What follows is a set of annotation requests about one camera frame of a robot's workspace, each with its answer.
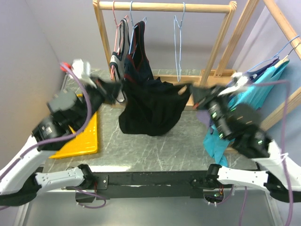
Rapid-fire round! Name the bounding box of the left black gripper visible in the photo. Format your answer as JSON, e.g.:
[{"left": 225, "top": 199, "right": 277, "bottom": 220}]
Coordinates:
[{"left": 75, "top": 76, "right": 125, "bottom": 131}]

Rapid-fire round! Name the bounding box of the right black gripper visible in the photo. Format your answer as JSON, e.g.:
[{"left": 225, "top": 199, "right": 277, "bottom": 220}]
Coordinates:
[{"left": 186, "top": 84, "right": 227, "bottom": 139}]

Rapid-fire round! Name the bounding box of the black tank top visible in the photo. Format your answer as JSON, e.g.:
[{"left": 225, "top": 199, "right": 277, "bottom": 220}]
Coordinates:
[{"left": 119, "top": 82, "right": 191, "bottom": 137}]

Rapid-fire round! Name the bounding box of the blue wire hanger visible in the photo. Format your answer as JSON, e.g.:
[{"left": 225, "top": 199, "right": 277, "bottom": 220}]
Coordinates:
[{"left": 174, "top": 2, "right": 186, "bottom": 82}]

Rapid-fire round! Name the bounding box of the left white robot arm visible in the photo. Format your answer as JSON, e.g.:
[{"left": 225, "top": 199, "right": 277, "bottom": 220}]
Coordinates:
[{"left": 0, "top": 77, "right": 122, "bottom": 209}]

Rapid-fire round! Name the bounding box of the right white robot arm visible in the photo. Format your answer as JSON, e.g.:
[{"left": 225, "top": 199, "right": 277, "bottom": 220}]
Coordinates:
[{"left": 190, "top": 86, "right": 301, "bottom": 203}]

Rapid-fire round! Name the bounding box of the white grey tank top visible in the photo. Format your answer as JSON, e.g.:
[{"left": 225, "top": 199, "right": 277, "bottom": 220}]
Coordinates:
[{"left": 109, "top": 19, "right": 130, "bottom": 103}]

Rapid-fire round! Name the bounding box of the navy red-trimmed tank top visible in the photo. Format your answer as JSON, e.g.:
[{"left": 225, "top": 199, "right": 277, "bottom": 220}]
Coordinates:
[{"left": 123, "top": 21, "right": 174, "bottom": 90}]

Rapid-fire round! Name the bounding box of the blue hanger with navy top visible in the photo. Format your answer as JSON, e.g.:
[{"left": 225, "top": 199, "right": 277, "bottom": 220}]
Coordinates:
[{"left": 128, "top": 1, "right": 148, "bottom": 59}]

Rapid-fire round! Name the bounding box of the blue hanger on right rack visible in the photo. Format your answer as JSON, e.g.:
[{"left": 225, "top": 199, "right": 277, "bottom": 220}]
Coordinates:
[{"left": 247, "top": 35, "right": 300, "bottom": 72}]

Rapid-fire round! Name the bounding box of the wooden hanger on right rack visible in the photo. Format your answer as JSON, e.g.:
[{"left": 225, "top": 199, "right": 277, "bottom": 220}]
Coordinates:
[{"left": 274, "top": 55, "right": 289, "bottom": 69}]

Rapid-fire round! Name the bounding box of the wooden clothes rack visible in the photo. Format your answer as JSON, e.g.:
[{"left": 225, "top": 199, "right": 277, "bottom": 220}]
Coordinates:
[
  {"left": 197, "top": 0, "right": 301, "bottom": 151},
  {"left": 92, "top": 0, "right": 238, "bottom": 111}
]

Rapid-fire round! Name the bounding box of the yellow plastic tray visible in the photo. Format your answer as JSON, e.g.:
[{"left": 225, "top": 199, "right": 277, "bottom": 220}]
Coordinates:
[{"left": 48, "top": 90, "right": 98, "bottom": 159}]

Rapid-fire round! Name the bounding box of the turquoise shirt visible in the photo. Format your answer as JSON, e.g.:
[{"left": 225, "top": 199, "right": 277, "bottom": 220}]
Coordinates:
[{"left": 203, "top": 61, "right": 289, "bottom": 167}]

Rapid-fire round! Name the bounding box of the purple shirt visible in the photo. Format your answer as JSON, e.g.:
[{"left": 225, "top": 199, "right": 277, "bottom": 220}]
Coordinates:
[{"left": 196, "top": 58, "right": 279, "bottom": 127}]

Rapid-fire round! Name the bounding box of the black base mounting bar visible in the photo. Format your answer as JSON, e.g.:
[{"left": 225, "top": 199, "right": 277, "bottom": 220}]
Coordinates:
[{"left": 82, "top": 170, "right": 223, "bottom": 199}]

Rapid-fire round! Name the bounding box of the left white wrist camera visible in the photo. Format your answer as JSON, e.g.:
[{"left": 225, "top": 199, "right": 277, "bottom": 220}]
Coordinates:
[{"left": 60, "top": 59, "right": 92, "bottom": 84}]

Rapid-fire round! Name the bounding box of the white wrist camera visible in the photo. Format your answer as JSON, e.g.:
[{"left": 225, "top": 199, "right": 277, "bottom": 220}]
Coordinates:
[
  {"left": 60, "top": 59, "right": 92, "bottom": 84},
  {"left": 220, "top": 72, "right": 250, "bottom": 95}
]

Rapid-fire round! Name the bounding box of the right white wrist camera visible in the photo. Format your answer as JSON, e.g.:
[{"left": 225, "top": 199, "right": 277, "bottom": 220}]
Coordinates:
[{"left": 220, "top": 72, "right": 250, "bottom": 95}]

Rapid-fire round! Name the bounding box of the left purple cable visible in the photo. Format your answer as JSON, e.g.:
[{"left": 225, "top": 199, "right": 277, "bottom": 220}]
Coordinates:
[{"left": 0, "top": 65, "right": 107, "bottom": 210}]

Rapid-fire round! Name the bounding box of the purple cable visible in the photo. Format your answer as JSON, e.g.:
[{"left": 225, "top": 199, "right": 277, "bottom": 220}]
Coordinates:
[
  {"left": 0, "top": 65, "right": 107, "bottom": 210},
  {"left": 216, "top": 80, "right": 294, "bottom": 226}
]

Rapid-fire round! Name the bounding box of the pink wire hanger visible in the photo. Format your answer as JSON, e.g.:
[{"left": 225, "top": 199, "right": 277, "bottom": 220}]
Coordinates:
[{"left": 110, "top": 0, "right": 129, "bottom": 81}]

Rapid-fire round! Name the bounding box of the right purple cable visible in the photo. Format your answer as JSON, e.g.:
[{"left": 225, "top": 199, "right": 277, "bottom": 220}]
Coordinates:
[{"left": 216, "top": 80, "right": 294, "bottom": 226}]

